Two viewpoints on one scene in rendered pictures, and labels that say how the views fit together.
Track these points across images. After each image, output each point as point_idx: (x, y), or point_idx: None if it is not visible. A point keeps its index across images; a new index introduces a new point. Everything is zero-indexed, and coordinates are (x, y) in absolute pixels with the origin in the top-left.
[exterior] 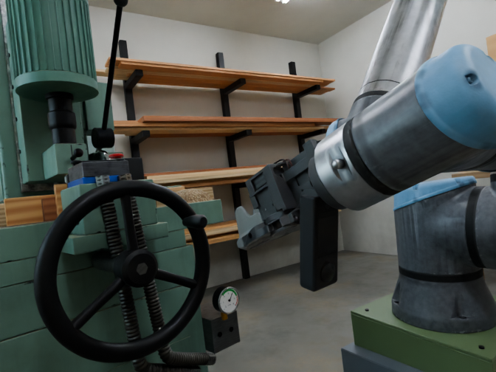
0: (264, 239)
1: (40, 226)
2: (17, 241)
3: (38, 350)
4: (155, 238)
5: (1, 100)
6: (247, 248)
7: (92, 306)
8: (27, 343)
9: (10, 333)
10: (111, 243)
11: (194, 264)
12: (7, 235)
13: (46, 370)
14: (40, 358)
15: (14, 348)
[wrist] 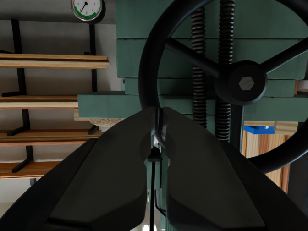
0: (194, 178)
1: (247, 118)
2: (264, 110)
3: (268, 21)
4: (178, 100)
5: None
6: (186, 120)
7: (299, 53)
8: (274, 30)
9: (283, 42)
10: (228, 105)
11: (117, 56)
12: (269, 115)
13: (266, 2)
14: (268, 14)
15: (283, 30)
